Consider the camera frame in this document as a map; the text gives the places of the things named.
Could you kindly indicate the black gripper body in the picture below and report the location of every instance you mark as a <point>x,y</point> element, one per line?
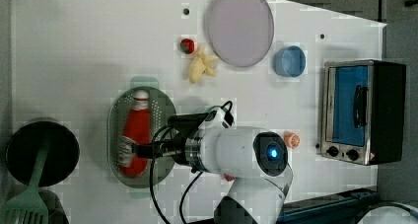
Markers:
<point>186,126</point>

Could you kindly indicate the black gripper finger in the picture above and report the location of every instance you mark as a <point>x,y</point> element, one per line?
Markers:
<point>143,151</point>

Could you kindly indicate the red plush ketchup bottle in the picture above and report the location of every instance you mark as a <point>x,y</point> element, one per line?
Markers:
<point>136,131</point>

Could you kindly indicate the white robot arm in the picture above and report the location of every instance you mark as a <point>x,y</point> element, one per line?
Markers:
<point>256,158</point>

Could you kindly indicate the red strawberry toy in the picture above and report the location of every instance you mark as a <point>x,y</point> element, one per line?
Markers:
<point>187,45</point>

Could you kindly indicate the orange slice toy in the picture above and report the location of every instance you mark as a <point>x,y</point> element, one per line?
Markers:
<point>292,140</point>

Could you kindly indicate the grey round plate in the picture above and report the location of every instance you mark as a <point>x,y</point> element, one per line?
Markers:
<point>241,31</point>

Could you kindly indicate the black round pot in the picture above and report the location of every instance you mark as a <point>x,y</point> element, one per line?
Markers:
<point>49,141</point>

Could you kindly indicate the blue cup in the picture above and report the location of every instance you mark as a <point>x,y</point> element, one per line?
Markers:
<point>289,61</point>

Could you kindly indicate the green slotted spatula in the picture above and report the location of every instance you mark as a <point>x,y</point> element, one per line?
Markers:
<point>28,207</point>

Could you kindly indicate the silver toaster oven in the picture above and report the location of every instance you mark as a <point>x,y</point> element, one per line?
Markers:
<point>363,106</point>

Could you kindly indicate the blue tray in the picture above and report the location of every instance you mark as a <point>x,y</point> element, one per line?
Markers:
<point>341,208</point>

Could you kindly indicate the white bowl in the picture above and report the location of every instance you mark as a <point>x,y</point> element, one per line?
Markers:
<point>391,213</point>

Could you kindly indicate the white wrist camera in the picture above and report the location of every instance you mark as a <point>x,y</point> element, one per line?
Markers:
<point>218,116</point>

